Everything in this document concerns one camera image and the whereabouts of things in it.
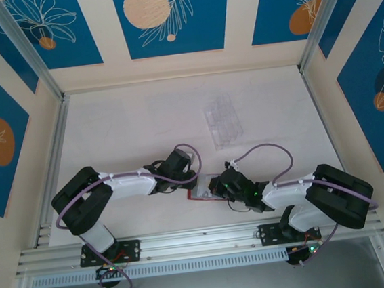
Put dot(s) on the red leather card holder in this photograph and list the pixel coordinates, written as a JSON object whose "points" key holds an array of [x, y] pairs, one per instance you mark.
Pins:
{"points": [[201, 187]]}

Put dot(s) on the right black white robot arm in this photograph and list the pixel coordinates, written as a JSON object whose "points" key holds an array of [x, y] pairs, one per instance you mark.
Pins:
{"points": [[285, 194]]}

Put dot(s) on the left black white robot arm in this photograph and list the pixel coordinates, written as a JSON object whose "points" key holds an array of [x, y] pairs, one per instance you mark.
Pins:
{"points": [[128, 187]]}

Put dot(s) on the clear acrylic card tray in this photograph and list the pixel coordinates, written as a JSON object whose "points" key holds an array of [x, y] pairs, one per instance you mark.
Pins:
{"points": [[224, 124]]}

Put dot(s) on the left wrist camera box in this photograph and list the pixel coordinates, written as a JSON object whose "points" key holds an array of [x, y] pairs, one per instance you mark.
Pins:
{"points": [[190, 156]]}

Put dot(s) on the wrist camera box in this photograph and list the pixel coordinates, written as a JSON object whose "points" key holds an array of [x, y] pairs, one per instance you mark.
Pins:
{"points": [[190, 156], [231, 163]]}

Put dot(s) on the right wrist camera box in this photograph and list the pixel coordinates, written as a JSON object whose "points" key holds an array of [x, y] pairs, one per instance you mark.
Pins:
{"points": [[231, 163]]}

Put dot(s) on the aluminium mounting rail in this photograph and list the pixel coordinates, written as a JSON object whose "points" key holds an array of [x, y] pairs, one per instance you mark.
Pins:
{"points": [[201, 241]]}

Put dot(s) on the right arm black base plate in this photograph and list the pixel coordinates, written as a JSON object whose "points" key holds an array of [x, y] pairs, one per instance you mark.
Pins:
{"points": [[269, 235]]}

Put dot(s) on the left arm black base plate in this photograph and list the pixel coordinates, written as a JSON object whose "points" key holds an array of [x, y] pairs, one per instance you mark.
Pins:
{"points": [[134, 248]]}

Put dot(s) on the aluminium side rail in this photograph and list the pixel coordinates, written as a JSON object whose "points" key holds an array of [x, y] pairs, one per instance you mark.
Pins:
{"points": [[317, 104], [57, 143]]}

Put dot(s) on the aluminium frame post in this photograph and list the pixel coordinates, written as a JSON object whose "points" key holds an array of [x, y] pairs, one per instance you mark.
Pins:
{"points": [[334, 18], [28, 47]]}

